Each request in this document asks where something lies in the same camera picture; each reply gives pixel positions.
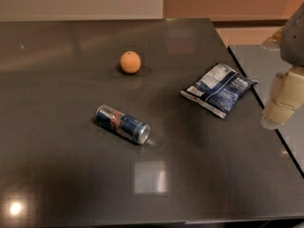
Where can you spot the orange fruit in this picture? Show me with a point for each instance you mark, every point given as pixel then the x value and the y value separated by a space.
pixel 130 62

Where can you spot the blue silver redbull can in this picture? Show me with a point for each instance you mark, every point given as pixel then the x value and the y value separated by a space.
pixel 122 124

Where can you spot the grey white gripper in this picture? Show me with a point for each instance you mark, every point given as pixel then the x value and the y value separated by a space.
pixel 294 43

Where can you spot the blue white chip bag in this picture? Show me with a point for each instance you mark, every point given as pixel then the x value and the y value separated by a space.
pixel 219 89

